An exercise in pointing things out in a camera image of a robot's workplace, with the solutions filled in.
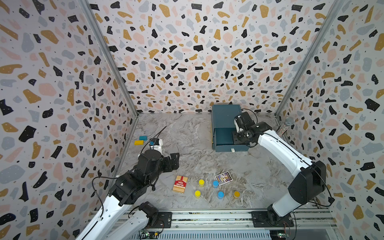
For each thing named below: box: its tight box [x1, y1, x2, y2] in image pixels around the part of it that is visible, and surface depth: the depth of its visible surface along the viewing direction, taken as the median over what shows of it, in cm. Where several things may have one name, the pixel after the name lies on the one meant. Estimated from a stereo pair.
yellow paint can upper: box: [198, 179, 205, 187], surface depth 86 cm
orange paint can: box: [233, 190, 241, 199], surface depth 83 cm
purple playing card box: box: [215, 171, 233, 186], surface depth 89 cm
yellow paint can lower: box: [194, 190, 202, 199], surface depth 82 cm
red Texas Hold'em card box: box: [172, 175, 189, 194], surface depth 86 cm
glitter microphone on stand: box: [276, 116, 295, 137], surface depth 85 cm
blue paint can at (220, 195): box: [217, 190, 225, 200], surface depth 82 cm
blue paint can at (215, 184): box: [212, 180, 219, 189], surface depth 85 cm
